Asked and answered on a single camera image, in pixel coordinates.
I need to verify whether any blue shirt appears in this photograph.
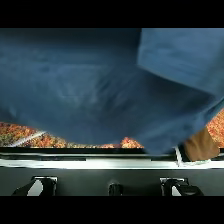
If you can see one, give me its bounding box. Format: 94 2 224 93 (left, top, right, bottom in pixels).
0 27 224 156

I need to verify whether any silver frame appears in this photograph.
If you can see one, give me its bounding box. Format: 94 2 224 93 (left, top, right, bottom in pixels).
0 151 224 197

